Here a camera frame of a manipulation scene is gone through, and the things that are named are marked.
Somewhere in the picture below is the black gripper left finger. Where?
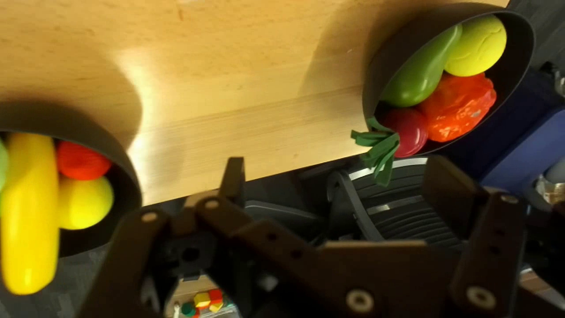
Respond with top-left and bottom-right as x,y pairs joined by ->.
78,157 -> 378,318

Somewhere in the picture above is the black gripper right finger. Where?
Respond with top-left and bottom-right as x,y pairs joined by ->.
424,156 -> 527,318

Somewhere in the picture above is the red radish with green leaves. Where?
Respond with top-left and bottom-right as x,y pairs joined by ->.
352,108 -> 431,187

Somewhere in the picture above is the orange plastic bell pepper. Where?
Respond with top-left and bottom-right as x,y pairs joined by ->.
421,72 -> 500,145

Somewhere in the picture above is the green apple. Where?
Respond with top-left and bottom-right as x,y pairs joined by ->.
378,23 -> 465,110

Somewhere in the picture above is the black plastic bowl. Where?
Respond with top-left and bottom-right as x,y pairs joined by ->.
361,2 -> 537,161
0,113 -> 145,297

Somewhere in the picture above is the yellow round plastic fruit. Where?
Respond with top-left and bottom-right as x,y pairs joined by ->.
444,14 -> 509,78

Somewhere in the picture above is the yellow plastic banana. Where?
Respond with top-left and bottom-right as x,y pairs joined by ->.
0,131 -> 61,297

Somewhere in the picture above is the dark mesh office chair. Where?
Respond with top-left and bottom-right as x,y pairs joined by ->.
244,166 -> 467,249

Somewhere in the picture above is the dark blue chair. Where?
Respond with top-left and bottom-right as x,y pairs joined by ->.
479,104 -> 565,196

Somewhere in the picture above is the yellow plastic lemon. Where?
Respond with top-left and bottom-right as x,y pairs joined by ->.
57,175 -> 115,231

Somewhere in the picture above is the red plastic tomato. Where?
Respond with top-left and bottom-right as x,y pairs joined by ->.
55,140 -> 113,182

